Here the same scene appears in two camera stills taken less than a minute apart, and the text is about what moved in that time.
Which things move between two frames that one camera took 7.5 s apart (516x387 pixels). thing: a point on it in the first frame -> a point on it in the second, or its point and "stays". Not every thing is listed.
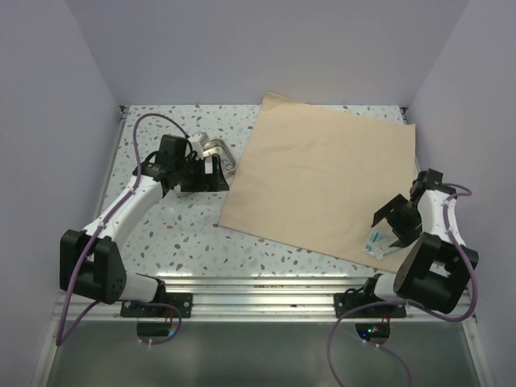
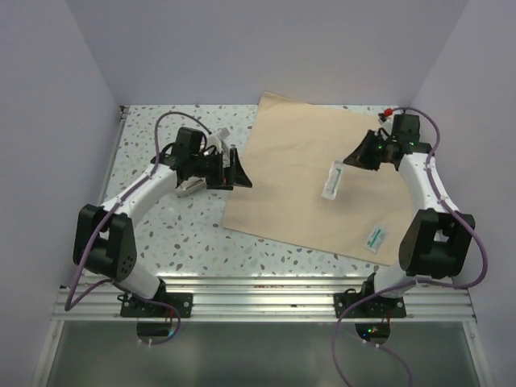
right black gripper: (389, 210) -> (360, 158)
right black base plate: (346, 301) stays
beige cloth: (318, 178) stays
